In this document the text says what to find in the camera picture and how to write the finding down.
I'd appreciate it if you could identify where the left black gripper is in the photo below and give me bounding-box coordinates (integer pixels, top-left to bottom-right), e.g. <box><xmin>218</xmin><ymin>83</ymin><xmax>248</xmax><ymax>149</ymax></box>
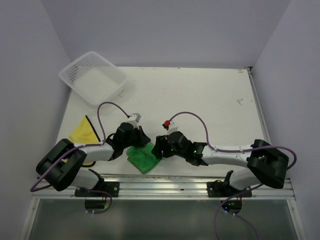
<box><xmin>122</xmin><ymin>125</ymin><xmax>151</xmax><ymax>148</ymax></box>

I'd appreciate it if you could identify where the green microfiber towel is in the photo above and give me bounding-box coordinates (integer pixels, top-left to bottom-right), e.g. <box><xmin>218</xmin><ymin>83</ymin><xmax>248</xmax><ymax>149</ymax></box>
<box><xmin>126</xmin><ymin>142</ymin><xmax>161</xmax><ymax>174</ymax></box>

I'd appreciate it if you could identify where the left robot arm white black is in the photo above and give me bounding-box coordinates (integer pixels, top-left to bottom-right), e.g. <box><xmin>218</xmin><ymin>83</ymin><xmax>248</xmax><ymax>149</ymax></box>
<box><xmin>35</xmin><ymin>122</ymin><xmax>151</xmax><ymax>192</ymax></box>

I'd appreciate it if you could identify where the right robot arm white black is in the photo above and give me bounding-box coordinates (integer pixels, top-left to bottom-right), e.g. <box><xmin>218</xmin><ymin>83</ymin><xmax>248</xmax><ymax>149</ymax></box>
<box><xmin>151</xmin><ymin>131</ymin><xmax>289</xmax><ymax>197</ymax></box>

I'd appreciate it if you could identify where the yellow microfiber towel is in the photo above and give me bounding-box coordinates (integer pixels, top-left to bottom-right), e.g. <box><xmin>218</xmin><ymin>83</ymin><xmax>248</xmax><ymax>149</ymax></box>
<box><xmin>68</xmin><ymin>114</ymin><xmax>101</xmax><ymax>167</ymax></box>

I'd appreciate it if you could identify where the white plastic basket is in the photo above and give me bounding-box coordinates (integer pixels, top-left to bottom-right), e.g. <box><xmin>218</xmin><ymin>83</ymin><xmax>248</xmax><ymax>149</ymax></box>
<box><xmin>58</xmin><ymin>51</ymin><xmax>129</xmax><ymax>106</ymax></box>

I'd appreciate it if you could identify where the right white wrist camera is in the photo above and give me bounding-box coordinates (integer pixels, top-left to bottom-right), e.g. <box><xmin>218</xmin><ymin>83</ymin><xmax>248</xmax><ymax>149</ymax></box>
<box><xmin>162</xmin><ymin>120</ymin><xmax>178</xmax><ymax>136</ymax></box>

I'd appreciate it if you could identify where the aluminium mounting rail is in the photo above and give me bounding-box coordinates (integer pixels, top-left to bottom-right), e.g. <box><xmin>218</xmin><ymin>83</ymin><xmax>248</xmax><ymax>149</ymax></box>
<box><xmin>32</xmin><ymin>174</ymin><xmax>295</xmax><ymax>200</ymax></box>

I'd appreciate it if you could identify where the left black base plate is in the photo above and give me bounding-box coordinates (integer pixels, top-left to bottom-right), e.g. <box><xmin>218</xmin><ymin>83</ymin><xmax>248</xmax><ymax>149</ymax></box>
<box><xmin>74</xmin><ymin>181</ymin><xmax>120</xmax><ymax>198</ymax></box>

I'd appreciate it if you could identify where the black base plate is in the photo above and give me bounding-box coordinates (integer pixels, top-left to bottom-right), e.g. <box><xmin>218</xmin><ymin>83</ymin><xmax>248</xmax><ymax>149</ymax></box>
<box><xmin>206</xmin><ymin>180</ymin><xmax>252</xmax><ymax>198</ymax></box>
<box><xmin>74</xmin><ymin>181</ymin><xmax>120</xmax><ymax>198</ymax></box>

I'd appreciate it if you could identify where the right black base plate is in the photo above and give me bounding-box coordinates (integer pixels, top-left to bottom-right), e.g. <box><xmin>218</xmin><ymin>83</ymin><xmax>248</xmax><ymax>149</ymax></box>
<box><xmin>206</xmin><ymin>180</ymin><xmax>252</xmax><ymax>198</ymax></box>

